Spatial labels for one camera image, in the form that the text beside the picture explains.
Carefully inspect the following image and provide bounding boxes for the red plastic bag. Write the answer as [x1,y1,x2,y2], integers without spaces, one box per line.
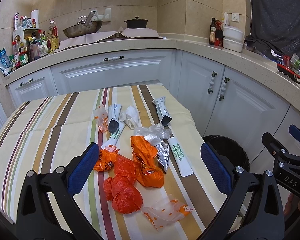
[103,155,143,214]

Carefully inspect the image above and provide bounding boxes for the orange dotted clear wrapper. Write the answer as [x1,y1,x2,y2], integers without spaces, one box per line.
[141,194,193,231]

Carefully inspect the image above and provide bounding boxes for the orange plastic bag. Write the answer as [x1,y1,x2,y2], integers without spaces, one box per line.
[130,135,164,188]

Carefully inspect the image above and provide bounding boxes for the small orange dotted wrapper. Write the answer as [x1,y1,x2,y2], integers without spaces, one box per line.
[93,105,108,133]

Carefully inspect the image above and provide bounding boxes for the silver foil wrapper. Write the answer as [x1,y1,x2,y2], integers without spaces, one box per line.
[145,133,170,173]

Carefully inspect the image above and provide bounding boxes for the grey white pouch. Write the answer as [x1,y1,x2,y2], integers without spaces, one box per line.
[108,103,122,134]
[153,96,172,126]

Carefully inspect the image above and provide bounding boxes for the clear plastic bag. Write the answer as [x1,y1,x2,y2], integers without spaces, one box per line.
[134,123,172,146]

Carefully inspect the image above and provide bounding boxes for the white tissue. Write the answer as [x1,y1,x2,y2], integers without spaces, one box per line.
[119,106,140,129]

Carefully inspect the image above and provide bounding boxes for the black trash bin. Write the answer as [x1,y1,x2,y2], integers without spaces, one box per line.
[203,135,250,172]

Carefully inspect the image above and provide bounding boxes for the person's right hand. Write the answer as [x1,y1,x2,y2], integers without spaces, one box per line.
[283,193,300,217]

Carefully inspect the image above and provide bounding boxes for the red dish rack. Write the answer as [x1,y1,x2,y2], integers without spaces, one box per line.
[276,63,300,83]

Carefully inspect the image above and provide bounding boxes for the striped tablecloth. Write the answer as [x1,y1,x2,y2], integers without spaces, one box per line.
[0,85,226,239]

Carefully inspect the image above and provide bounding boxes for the white stacked bowls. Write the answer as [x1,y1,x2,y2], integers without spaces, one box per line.
[223,25,243,53]

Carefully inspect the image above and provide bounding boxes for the dark clothed person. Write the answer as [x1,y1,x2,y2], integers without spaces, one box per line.
[245,0,300,61]

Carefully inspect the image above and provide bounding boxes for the dark sauce bottle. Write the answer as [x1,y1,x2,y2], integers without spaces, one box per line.
[209,18,216,45]

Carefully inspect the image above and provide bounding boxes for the blue snack bag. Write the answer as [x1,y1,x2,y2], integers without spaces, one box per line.
[0,48,11,76]

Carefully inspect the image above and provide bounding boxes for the white spice rack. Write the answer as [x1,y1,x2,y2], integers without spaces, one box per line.
[12,27,42,59]

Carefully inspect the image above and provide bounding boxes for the cooking oil bottle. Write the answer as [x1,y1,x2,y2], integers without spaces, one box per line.
[47,20,60,53]

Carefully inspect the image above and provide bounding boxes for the steel wok pan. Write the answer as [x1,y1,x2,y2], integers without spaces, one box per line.
[63,10,103,38]

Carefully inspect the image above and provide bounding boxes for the black cast iron pot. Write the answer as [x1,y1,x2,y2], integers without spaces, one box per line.
[125,16,148,29]

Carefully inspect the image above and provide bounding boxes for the paper towel roll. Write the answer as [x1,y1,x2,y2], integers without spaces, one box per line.
[31,9,39,28]

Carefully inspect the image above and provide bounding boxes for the cabinet door handle right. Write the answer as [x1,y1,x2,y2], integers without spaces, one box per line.
[218,77,230,101]

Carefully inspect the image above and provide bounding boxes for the cabinet door handle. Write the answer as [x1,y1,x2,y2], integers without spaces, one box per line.
[207,72,218,94]
[218,77,230,101]

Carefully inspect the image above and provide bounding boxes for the cabinet door handle left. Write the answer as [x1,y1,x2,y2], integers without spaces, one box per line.
[207,72,218,94]

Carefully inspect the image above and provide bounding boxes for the drawer handle left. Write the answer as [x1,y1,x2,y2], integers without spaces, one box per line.
[19,78,33,87]

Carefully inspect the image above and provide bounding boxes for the drawer handle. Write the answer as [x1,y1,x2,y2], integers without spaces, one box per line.
[19,78,33,87]
[103,55,125,62]

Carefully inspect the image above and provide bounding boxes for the wall power outlet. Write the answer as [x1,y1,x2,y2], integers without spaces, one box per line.
[231,12,240,22]

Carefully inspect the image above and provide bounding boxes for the drawer handle centre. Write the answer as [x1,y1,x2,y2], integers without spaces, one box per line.
[103,55,125,62]

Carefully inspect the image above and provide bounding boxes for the white wall hook rack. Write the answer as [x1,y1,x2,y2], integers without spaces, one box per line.
[91,8,111,22]

